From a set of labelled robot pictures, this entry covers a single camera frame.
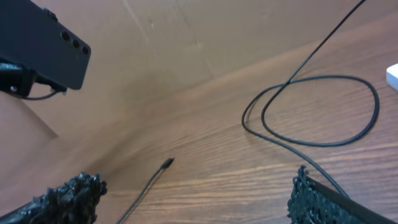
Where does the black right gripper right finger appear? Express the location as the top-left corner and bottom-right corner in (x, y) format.
(287, 166), (397, 224)

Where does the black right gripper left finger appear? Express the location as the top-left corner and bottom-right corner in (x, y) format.
(1, 172), (108, 224)

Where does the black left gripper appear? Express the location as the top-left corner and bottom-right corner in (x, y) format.
(1, 58), (67, 97)

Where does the blue Galaxy smartphone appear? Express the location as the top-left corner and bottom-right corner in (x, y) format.
(1, 0), (91, 90)

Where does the white power strip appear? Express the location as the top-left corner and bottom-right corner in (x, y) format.
(386, 64), (398, 91)

